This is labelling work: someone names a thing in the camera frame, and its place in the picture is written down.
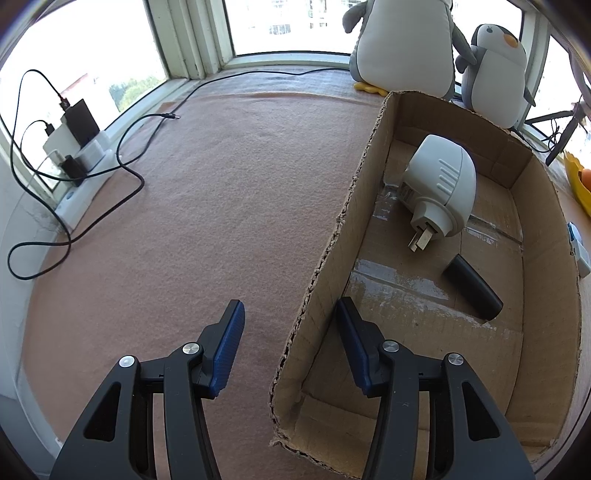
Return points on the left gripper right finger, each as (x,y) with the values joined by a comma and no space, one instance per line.
(469,438)

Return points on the black plug adapter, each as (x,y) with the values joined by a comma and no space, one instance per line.
(74,170)

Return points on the checkered cloth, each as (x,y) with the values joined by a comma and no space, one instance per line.
(324,81)

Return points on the pink felt mat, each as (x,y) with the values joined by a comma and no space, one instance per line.
(235,199)

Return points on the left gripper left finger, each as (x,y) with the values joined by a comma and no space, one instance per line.
(113,436)

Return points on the black tripod stand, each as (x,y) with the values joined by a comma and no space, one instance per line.
(563,124)

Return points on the large plush penguin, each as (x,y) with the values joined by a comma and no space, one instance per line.
(406,45)

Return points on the white round plug device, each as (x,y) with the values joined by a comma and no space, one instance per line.
(439,187)

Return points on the white power strip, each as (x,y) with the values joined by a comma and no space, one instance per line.
(99,160)

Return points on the black cylinder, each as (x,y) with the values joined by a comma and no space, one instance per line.
(473,287)

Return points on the blue plastic card piece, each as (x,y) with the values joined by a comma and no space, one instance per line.
(574,234)

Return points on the small plush penguin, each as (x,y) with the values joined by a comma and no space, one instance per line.
(495,86)

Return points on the yellow fruit bowl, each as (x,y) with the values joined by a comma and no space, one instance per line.
(579,180)

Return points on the white USB charger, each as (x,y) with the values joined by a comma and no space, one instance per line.
(582,258)

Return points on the brown cardboard box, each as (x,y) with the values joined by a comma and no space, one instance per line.
(528,357)

